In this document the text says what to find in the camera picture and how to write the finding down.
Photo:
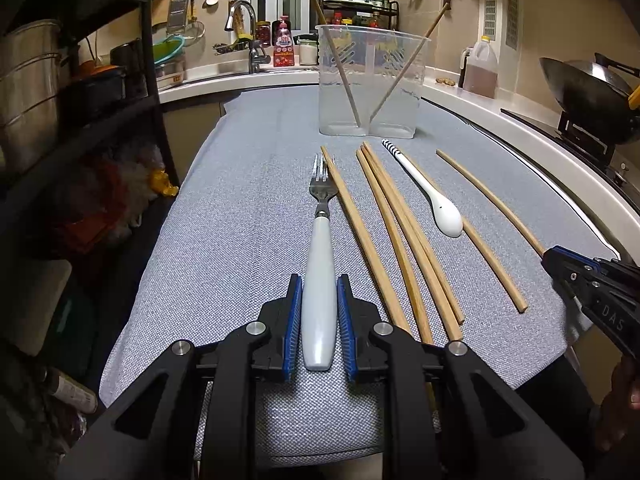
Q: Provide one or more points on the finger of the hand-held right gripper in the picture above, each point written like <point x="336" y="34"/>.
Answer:
<point x="567" y="272"/>
<point x="602" y="264"/>

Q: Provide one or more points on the large steel pot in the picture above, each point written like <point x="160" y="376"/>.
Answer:
<point x="27" y="95"/>

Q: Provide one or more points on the plastic cooking oil jug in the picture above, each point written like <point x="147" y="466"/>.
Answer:
<point x="480" y="72"/>

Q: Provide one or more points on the black gas stove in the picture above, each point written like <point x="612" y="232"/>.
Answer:
<point x="585" y="145"/>

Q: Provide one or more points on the small nuts on counter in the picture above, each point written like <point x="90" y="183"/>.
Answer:
<point x="446" y="80"/>

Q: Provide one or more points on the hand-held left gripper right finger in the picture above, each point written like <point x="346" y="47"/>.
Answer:
<point x="344" y="312"/>

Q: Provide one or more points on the person's right hand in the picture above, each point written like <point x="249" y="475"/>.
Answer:
<point x="627" y="390"/>

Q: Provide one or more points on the red refill pouch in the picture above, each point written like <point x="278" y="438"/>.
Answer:
<point x="284" y="45"/>

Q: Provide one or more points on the white wall vent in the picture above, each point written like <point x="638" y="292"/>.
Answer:
<point x="490" y="10"/>
<point x="513" y="17"/>

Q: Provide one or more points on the white lidded jar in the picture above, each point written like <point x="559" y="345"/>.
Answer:
<point x="308" y="52"/>

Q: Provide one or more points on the clear plastic utensil container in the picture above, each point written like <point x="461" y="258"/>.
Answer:
<point x="370" y="110"/>

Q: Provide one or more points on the black spice rack with jars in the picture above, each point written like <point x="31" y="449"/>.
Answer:
<point x="360" y="7"/>

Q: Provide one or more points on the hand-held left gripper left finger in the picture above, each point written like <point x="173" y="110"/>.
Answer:
<point x="295" y="312"/>

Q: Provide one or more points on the grey woven table cloth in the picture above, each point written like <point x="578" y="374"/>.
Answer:
<point x="240" y="210"/>

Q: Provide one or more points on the chrome kitchen faucet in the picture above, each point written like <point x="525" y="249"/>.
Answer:
<point x="247" y="20"/>

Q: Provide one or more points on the green plastic colander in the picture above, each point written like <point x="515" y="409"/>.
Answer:
<point x="167" y="50"/>

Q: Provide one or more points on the yellow plastic toy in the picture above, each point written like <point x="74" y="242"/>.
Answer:
<point x="164" y="184"/>

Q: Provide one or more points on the black metal shelf rack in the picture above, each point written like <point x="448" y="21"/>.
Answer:
<point x="150" y="85"/>

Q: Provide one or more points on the black lidded container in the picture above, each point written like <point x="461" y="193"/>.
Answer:
<point x="100" y="85"/>

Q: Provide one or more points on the red sauce jar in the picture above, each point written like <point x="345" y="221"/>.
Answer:
<point x="262" y="34"/>

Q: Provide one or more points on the dark metal wok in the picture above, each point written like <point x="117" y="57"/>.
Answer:
<point x="585" y="90"/>

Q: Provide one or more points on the hanging metal grater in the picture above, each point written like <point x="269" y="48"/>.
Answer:
<point x="177" y="12"/>

